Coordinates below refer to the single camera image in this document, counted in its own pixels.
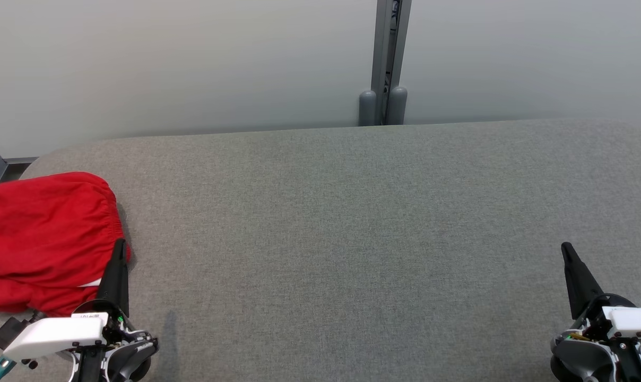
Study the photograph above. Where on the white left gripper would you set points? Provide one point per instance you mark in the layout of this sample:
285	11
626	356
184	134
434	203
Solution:
55	334

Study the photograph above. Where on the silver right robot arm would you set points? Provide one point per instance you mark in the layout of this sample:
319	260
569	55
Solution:
580	355

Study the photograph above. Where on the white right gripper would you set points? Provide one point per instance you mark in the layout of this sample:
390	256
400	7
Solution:
633	321

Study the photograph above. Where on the red shorts with white stripe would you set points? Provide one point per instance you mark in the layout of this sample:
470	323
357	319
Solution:
44	228

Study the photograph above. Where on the grey metal partition post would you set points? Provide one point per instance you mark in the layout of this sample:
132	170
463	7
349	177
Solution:
387	48

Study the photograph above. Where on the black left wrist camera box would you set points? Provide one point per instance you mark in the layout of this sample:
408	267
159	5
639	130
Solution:
7	331

